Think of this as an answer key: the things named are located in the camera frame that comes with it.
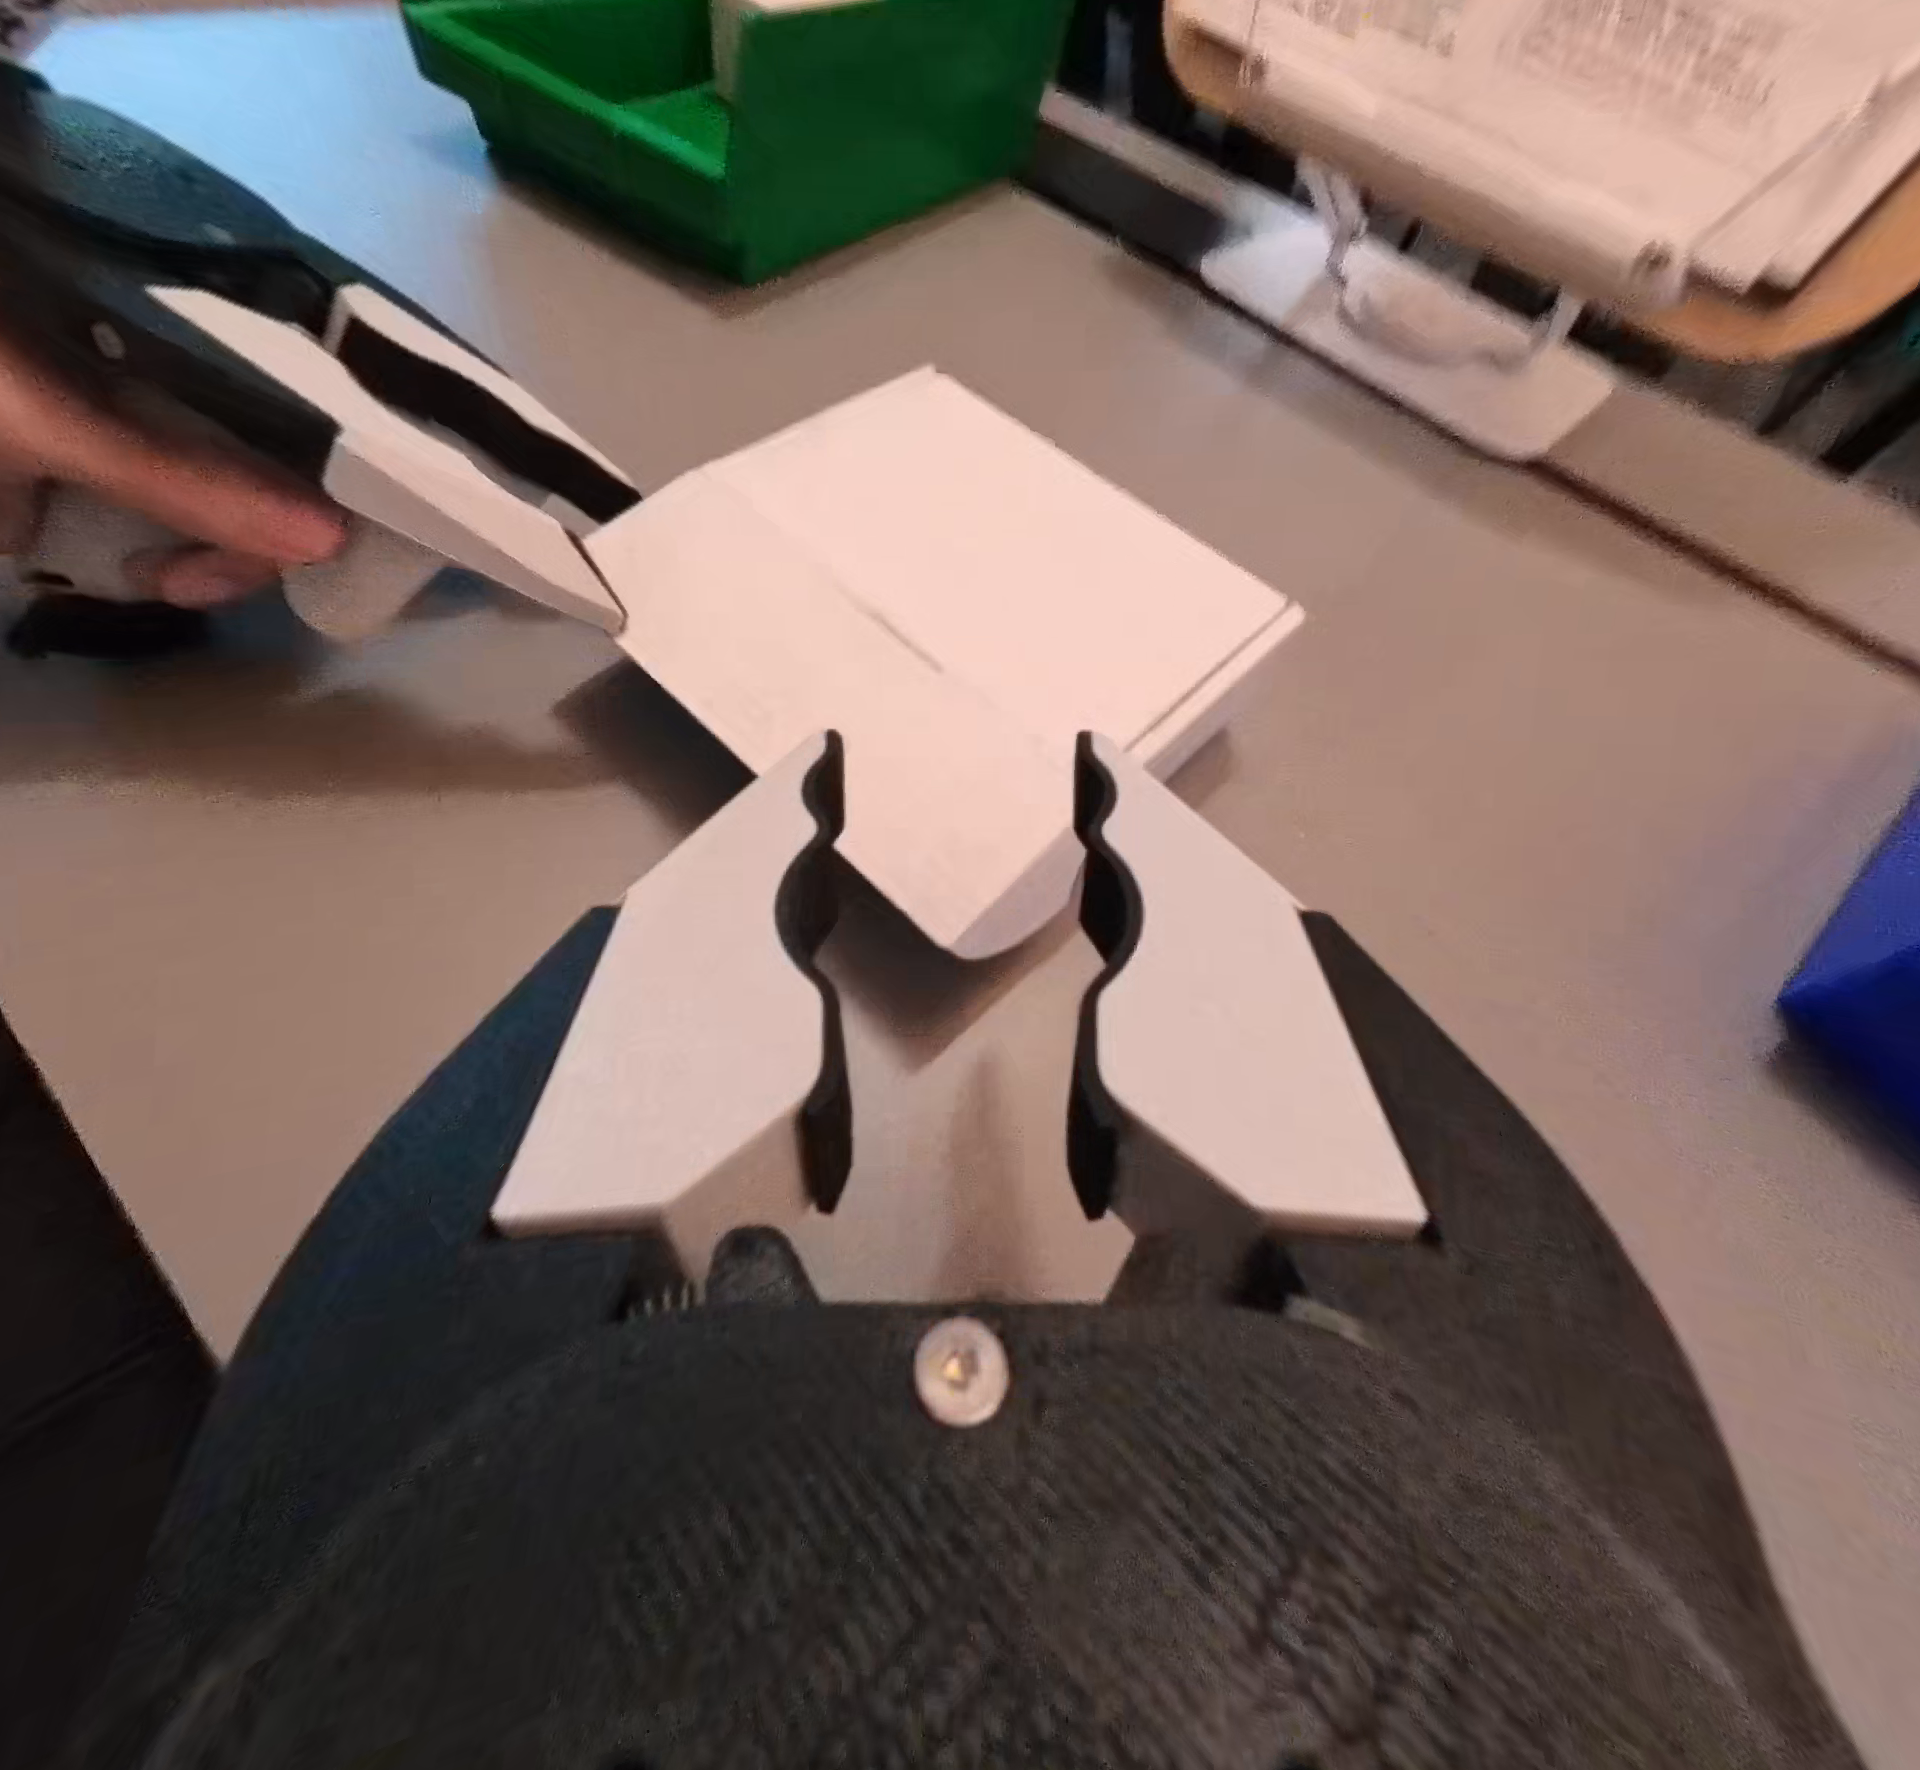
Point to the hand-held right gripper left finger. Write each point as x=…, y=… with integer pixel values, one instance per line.
x=674, y=1051

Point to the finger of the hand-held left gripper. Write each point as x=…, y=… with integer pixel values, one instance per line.
x=451, y=352
x=451, y=502

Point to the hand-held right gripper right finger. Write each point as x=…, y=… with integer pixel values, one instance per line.
x=1246, y=1064

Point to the green plastic bin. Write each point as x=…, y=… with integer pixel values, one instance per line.
x=840, y=149

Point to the white cardboard mailer box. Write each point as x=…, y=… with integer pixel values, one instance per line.
x=930, y=525
x=787, y=0

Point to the blue plastic bin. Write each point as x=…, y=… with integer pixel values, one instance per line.
x=1867, y=989

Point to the grey desk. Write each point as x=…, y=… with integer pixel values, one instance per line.
x=1501, y=751

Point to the person's left hand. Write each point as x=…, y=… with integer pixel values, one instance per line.
x=150, y=496

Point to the wooden instruction board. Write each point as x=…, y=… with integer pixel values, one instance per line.
x=1770, y=315

